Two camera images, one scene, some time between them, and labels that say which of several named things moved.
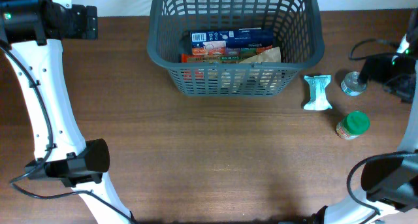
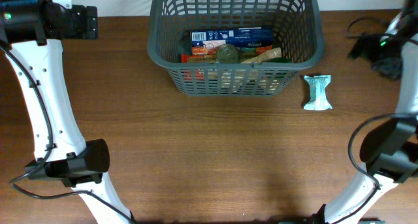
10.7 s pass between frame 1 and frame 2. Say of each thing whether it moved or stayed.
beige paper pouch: stayed
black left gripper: stayed
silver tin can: moved
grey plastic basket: stayed
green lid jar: moved
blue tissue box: stayed
